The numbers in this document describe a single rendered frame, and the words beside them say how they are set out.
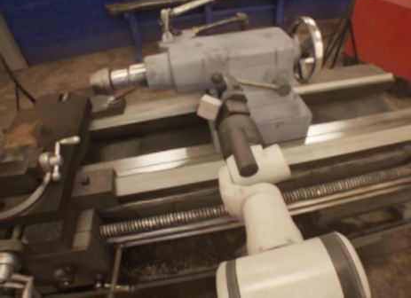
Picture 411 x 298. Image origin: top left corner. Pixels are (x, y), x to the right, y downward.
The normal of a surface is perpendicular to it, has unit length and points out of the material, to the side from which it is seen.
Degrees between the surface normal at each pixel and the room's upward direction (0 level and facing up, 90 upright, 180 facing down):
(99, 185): 0
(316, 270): 13
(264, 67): 76
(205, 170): 36
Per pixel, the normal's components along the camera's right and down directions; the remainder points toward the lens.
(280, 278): -0.30, -0.66
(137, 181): 0.02, -0.18
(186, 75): 0.15, 0.62
